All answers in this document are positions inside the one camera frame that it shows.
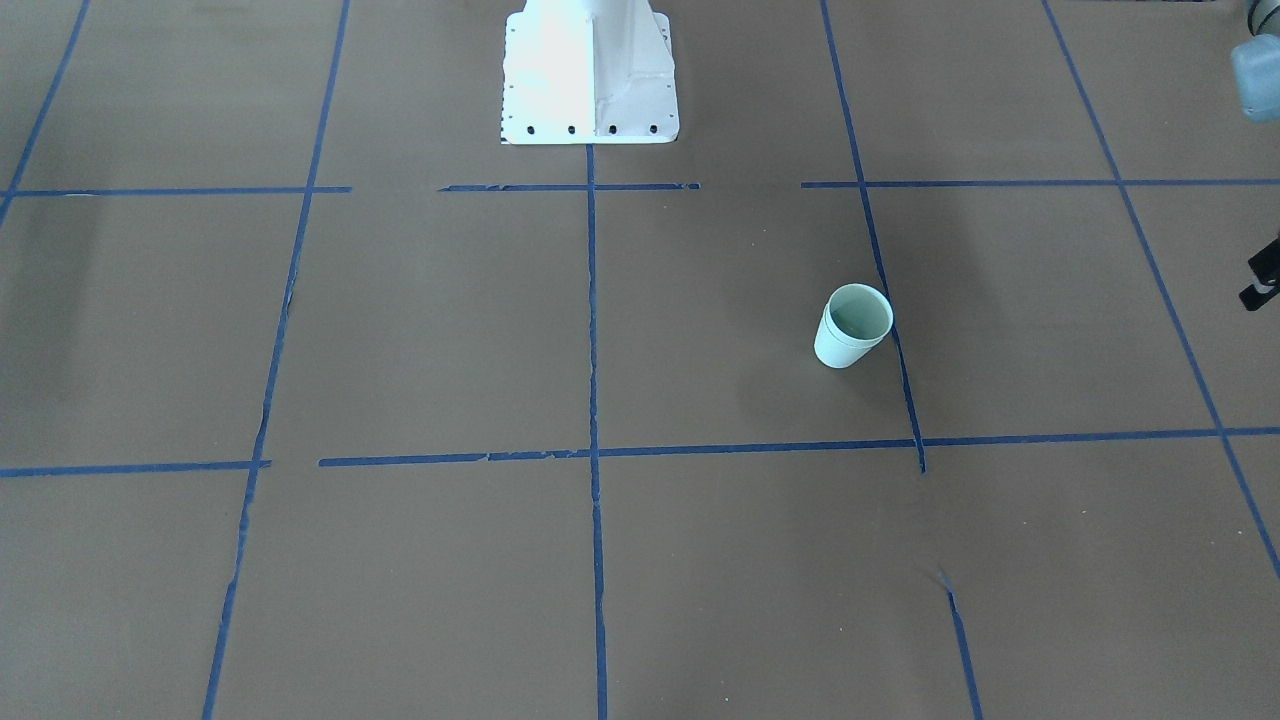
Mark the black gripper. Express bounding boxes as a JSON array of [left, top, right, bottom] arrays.
[[1239, 237, 1280, 311]]

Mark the pale green cup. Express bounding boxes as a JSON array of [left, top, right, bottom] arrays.
[[817, 284, 895, 348], [813, 316, 884, 369]]

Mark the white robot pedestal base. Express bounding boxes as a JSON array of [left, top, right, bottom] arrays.
[[500, 1, 681, 146]]

